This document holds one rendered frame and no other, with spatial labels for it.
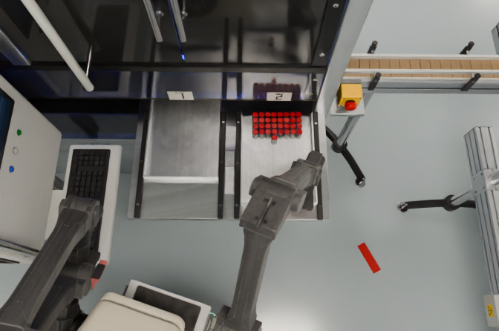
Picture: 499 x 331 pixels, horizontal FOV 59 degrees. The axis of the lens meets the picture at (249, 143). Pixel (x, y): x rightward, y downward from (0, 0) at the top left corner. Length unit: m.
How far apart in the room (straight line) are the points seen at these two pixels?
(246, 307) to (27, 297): 0.43
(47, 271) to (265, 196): 0.45
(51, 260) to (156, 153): 0.75
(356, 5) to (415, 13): 2.05
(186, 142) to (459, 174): 1.67
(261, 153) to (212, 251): 0.94
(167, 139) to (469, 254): 1.73
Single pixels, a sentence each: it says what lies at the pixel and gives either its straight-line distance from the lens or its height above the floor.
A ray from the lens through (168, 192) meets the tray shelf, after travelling 1.58.
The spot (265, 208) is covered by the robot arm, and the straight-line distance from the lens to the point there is 0.88.
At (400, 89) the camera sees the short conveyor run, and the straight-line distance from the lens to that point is 1.80.
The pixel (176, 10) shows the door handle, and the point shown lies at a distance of 1.06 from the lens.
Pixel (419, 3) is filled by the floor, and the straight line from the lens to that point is 3.25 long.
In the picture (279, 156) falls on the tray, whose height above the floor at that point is 0.88.
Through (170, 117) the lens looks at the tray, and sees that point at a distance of 1.68.
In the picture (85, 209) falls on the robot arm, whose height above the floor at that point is 1.37.
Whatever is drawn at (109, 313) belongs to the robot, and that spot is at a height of 1.34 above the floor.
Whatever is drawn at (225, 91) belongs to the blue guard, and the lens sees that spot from 1.51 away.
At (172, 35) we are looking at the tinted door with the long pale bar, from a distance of 1.27.
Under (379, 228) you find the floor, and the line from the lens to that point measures 2.52.
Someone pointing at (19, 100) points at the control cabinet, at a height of 1.14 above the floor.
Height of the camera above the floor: 2.39
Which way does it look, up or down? 69 degrees down
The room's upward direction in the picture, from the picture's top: straight up
